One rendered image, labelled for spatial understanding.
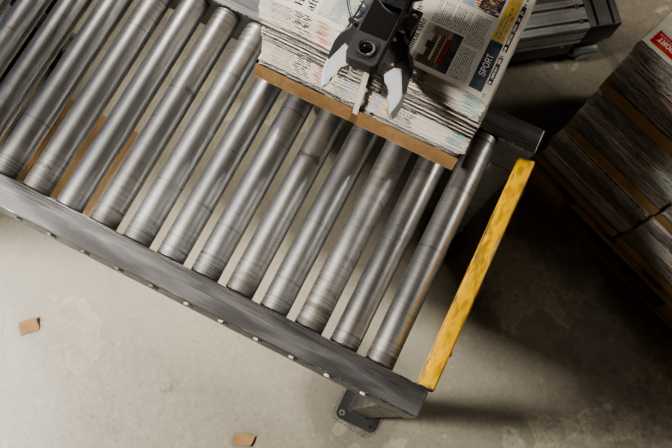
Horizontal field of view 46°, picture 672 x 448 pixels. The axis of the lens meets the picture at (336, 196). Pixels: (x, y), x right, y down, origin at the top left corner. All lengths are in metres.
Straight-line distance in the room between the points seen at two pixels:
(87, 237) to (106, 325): 0.81
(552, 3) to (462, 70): 1.10
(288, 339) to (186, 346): 0.85
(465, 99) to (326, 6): 0.25
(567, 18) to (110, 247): 1.40
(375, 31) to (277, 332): 0.53
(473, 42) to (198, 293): 0.59
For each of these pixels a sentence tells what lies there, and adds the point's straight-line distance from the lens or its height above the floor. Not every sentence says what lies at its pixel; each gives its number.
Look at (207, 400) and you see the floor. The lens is 2.11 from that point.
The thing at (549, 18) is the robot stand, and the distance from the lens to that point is 2.24.
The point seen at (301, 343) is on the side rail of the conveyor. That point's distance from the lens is 1.30.
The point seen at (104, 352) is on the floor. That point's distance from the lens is 2.16.
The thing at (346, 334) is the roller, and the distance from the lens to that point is 1.31.
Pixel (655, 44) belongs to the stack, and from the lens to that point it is 1.57.
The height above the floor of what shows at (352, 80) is 0.95.
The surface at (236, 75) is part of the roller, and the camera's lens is 1.43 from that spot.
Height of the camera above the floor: 2.10
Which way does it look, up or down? 74 degrees down
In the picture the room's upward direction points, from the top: 12 degrees clockwise
